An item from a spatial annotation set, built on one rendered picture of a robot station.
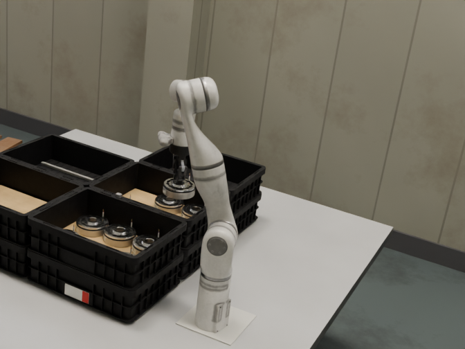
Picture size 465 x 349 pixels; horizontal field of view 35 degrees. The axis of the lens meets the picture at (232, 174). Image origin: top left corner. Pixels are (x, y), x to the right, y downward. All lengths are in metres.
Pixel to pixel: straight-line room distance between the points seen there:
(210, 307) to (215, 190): 0.36
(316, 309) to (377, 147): 2.02
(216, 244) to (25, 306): 0.61
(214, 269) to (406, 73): 2.31
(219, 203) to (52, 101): 3.38
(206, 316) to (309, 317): 0.36
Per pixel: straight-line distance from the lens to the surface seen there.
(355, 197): 4.41
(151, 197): 2.67
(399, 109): 4.19
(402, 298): 3.98
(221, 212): 2.09
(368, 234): 2.95
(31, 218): 2.27
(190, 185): 2.37
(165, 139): 2.30
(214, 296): 2.14
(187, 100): 1.93
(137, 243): 2.30
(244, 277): 2.50
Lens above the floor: 1.98
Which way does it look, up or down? 23 degrees down
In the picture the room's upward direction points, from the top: 8 degrees clockwise
